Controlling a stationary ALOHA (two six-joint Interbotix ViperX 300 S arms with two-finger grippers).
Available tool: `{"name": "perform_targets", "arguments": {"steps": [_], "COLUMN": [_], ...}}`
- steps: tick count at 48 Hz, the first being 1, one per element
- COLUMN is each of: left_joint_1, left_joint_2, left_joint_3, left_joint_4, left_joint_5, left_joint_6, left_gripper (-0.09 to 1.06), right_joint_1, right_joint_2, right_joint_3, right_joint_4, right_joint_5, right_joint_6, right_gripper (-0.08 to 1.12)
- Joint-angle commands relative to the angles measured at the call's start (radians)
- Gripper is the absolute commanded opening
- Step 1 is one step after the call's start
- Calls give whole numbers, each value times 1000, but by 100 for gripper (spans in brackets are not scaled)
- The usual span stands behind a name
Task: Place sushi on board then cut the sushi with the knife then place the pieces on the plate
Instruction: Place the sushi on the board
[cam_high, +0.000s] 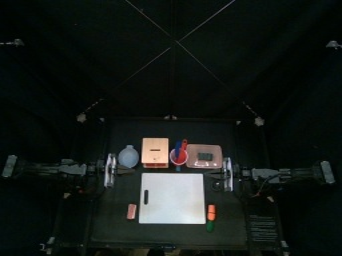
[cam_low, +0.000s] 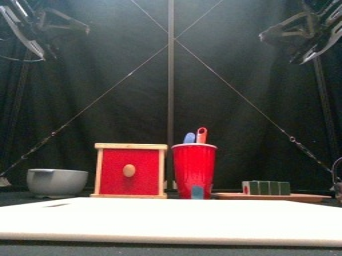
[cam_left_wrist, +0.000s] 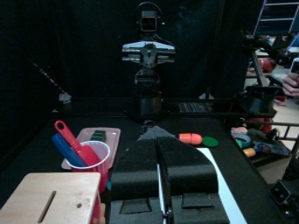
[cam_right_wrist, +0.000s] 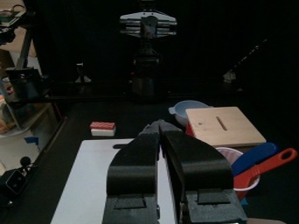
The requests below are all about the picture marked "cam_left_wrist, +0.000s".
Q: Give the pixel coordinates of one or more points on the red round object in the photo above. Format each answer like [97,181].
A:
[265,65]

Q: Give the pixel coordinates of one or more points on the blue plastic bag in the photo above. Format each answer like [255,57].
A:
[273,148]

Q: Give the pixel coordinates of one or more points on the white frame bracket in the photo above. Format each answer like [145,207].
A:
[65,97]
[204,96]

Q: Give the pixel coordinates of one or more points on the black device box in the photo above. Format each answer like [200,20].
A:
[285,195]

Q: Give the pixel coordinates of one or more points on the green round toy disc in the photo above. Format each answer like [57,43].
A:
[209,141]

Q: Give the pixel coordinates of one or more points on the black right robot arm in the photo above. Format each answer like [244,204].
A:
[146,96]

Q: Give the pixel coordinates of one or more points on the metal shelf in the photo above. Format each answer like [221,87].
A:
[277,17]

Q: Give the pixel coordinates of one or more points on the orange toy food piece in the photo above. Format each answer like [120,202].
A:
[189,138]

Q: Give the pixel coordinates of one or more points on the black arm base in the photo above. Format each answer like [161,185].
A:
[257,100]

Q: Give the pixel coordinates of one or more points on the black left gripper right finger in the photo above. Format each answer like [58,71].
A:
[186,172]

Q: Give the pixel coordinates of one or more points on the blue toy utensil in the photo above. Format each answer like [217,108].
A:
[65,150]

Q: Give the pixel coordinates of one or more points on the smartphone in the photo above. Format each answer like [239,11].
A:
[295,65]

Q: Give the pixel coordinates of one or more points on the tape roll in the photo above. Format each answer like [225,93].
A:
[243,140]

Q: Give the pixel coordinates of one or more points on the pink plastic plate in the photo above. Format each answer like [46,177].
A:
[112,137]

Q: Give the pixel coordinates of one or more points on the small teal block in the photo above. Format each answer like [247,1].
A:
[108,185]

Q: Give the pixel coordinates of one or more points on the wooden box with red drawer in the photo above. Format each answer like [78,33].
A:
[57,195]

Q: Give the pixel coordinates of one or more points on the green toy sushi roll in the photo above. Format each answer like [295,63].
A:
[97,135]

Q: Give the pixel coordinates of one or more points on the orange toy cylinder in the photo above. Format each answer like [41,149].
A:
[249,152]

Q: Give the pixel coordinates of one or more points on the red plastic cup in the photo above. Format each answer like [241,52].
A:
[101,169]

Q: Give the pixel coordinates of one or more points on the white cutting board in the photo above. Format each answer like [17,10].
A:
[229,201]

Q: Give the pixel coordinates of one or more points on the person's hand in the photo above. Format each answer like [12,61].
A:
[291,86]

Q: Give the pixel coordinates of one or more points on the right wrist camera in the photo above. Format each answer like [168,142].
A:
[148,22]

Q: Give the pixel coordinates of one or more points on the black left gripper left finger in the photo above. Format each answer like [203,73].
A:
[133,175]

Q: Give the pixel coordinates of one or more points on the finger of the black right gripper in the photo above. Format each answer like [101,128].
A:
[153,57]
[144,57]

